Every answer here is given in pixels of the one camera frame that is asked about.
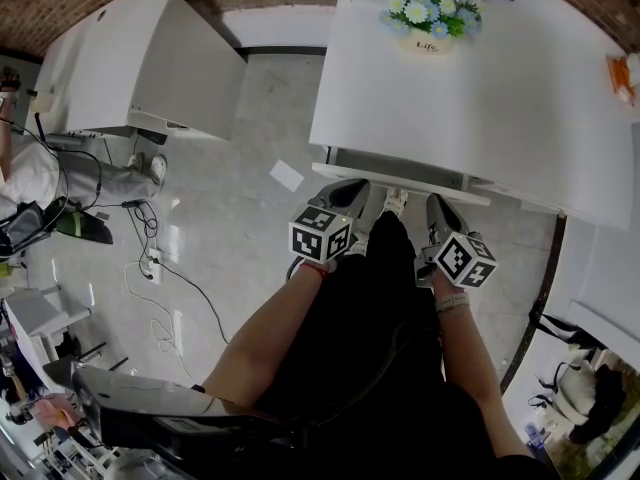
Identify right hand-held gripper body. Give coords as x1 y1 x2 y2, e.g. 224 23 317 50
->
414 193 500 290

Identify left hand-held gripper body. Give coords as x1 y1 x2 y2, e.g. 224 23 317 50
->
288 178 371 265

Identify white desk drawer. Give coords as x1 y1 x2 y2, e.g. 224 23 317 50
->
312 146 494 208

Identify person's left forearm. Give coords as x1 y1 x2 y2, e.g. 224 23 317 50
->
202 259 342 412

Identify person's right forearm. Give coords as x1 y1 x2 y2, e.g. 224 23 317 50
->
431 272 549 467

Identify white desk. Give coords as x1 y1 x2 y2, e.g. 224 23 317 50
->
308 0 640 233

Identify white wristwatch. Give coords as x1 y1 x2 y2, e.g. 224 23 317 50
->
433 291 472 315

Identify white paper sheet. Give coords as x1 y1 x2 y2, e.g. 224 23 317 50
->
268 159 306 193

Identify person's white shoe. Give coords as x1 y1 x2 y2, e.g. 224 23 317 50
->
381 187 411 218

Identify person's black clothing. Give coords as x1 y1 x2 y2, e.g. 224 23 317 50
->
234 211 554 480

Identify white power strip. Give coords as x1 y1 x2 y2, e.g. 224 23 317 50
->
143 248 165 286

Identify black office chair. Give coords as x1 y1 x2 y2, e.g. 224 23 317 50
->
42 356 301 480

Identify black and green bag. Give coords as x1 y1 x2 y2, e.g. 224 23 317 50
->
47 206 115 246

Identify orange packet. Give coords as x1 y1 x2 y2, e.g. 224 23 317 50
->
605 52 640 108

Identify blue flowers in white pot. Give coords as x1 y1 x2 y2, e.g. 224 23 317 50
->
378 0 484 59

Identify white side table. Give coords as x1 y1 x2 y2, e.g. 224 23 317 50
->
32 0 250 143

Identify white stool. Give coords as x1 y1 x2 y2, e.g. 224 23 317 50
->
1 284 95 352

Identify black cable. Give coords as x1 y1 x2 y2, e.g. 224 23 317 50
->
0 110 231 345

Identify white bag with black straps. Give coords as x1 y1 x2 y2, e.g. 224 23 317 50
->
528 312 629 445

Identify white cable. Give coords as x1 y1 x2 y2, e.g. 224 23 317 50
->
123 260 199 387

